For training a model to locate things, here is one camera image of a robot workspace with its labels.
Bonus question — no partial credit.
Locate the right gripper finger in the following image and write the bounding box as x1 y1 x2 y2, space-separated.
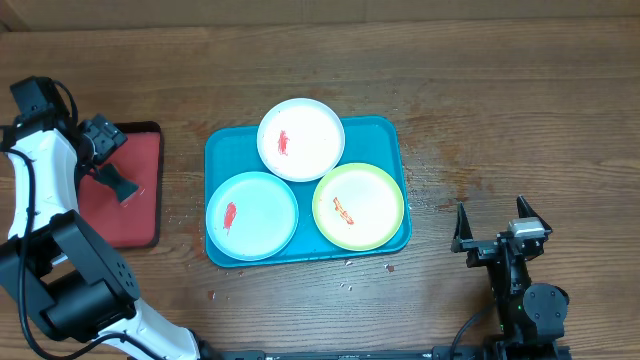
516 195 538 218
453 202 473 242

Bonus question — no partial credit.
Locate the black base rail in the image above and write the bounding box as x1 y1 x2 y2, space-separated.
213 345 572 360

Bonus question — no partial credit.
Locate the teal plastic tray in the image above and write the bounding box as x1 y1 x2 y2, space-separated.
204 115 412 268

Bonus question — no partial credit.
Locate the red tray with dark rim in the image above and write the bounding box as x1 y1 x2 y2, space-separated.
78 122 164 248

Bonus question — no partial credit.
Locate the yellow-green plate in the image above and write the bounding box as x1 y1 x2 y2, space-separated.
312 163 405 252

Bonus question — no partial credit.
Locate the white plate with red smear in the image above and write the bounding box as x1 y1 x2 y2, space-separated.
257 98 346 182

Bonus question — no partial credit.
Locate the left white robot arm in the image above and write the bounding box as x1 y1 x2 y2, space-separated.
1 115 218 359

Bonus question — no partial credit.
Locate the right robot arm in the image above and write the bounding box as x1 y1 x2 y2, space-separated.
448 196 572 360

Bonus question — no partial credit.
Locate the light blue plate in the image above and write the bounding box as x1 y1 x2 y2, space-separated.
205 171 299 262

